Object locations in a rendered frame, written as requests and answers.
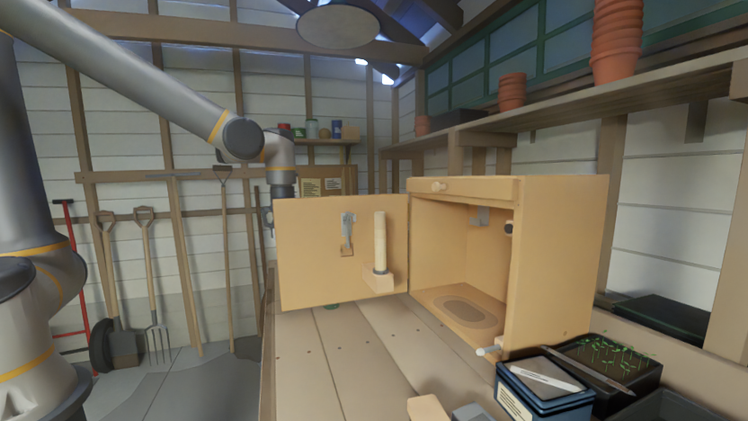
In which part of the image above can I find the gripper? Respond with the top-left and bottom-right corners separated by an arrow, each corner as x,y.
261,184 -> 297,239

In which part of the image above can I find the grey elbow catch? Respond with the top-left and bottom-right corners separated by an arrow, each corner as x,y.
340,210 -> 358,258

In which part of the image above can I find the wooden cabinet door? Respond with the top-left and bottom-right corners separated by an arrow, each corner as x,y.
272,193 -> 411,313

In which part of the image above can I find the pale wooden dibber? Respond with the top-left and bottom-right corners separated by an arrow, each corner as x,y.
372,210 -> 390,275

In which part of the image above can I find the wooden tool cabinet body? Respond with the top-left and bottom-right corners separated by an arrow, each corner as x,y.
405,174 -> 610,362

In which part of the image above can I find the cardboard box with labels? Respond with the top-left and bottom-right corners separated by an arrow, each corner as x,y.
294,164 -> 360,199

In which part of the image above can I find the black-bladed shovel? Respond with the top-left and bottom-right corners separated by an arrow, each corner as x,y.
88,210 -> 142,375

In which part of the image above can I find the round ceiling lamp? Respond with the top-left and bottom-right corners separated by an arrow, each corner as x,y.
295,3 -> 382,51

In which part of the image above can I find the dark tray on shelf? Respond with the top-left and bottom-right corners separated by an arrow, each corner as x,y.
428,107 -> 490,133

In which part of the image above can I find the pale wooden block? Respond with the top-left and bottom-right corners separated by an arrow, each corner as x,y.
406,393 -> 451,421

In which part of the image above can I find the white-tipped wooden peg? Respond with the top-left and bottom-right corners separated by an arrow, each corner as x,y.
475,335 -> 506,358

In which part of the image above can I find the medium terracotta pot stack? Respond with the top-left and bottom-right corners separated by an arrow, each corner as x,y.
497,71 -> 529,114

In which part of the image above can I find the grey block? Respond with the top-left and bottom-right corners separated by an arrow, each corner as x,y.
450,401 -> 498,421

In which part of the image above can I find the green framed window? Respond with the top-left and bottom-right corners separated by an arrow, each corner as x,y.
424,0 -> 748,119

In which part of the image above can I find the blue box with label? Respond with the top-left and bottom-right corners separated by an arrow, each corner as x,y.
494,354 -> 598,421

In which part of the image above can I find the white plant label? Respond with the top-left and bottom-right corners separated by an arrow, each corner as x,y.
507,364 -> 586,395

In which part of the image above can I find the dark thin garden knife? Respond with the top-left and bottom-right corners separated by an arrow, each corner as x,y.
539,344 -> 637,399

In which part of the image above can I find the tall terracotta pot stack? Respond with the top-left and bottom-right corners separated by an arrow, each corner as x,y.
588,0 -> 646,87

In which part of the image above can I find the black seedling tray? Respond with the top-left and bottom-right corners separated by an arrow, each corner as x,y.
551,332 -> 665,420

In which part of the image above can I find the black flat tray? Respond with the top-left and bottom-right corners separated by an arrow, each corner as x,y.
610,293 -> 712,350

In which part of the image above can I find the empty black tray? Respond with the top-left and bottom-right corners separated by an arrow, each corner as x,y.
603,386 -> 733,421

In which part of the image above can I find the thin dark-handled tool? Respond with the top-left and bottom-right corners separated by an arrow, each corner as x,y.
252,184 -> 271,293

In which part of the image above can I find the small wooden wall shelf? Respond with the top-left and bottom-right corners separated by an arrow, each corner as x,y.
291,137 -> 361,166

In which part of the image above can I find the wooden-handled garden fork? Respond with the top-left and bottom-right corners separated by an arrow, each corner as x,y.
131,204 -> 174,367

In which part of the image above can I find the red-handled garden tool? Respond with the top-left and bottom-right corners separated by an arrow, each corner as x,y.
51,198 -> 99,378

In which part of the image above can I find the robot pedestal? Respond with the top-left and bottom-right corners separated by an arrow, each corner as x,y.
51,364 -> 96,421

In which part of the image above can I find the long wooden wall shelf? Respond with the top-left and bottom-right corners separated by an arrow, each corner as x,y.
378,45 -> 748,179

